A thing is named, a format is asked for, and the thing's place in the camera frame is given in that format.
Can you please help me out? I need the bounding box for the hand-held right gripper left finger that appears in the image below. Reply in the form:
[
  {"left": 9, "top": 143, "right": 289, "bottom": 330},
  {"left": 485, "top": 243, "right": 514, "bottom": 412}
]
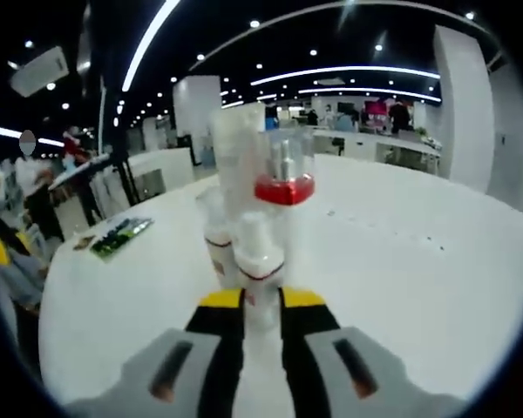
[{"left": 65, "top": 287, "right": 246, "bottom": 418}]

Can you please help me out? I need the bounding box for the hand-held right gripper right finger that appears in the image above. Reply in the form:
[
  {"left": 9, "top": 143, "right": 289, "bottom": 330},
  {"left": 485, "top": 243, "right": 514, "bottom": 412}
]
[{"left": 277, "top": 287, "right": 467, "bottom": 418}]

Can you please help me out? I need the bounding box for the green black skincare sachet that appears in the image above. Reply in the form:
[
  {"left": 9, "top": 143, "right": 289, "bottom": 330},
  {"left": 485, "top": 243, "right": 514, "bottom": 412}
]
[{"left": 90, "top": 217, "right": 155, "bottom": 262}]

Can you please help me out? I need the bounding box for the red collar skincare bottle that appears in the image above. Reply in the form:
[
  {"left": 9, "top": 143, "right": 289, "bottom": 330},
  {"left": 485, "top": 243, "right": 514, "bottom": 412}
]
[{"left": 253, "top": 129, "right": 317, "bottom": 280}]

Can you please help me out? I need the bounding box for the white skincare tube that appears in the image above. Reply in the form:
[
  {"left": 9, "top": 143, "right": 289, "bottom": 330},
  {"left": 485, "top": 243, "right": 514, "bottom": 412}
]
[{"left": 208, "top": 104, "right": 268, "bottom": 219}]

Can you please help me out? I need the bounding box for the white ceiling air conditioner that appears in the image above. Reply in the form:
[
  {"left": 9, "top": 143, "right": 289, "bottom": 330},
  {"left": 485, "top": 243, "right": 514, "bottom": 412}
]
[{"left": 9, "top": 45, "right": 70, "bottom": 98}]

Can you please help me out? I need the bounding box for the white office desk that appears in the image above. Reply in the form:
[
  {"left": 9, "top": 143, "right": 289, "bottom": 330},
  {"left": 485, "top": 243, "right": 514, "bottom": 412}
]
[{"left": 311, "top": 128, "right": 442, "bottom": 175}]

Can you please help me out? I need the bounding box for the long ceiling light strip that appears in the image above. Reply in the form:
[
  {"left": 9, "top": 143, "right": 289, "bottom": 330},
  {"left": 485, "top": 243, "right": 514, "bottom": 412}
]
[{"left": 121, "top": 0, "right": 182, "bottom": 92}]

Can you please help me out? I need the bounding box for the white square pillar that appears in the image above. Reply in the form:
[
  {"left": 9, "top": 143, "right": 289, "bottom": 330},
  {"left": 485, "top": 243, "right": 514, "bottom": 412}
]
[
  {"left": 173, "top": 76, "right": 222, "bottom": 152},
  {"left": 433, "top": 24, "right": 496, "bottom": 197}
]

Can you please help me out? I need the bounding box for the group of ceiling spotlights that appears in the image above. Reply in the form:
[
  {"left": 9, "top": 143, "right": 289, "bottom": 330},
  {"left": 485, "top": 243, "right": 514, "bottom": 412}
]
[{"left": 24, "top": 10, "right": 476, "bottom": 127}]

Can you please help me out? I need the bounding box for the red wall poster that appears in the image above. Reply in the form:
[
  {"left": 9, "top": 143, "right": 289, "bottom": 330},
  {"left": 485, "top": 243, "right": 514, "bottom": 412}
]
[{"left": 363, "top": 98, "right": 396, "bottom": 127}]

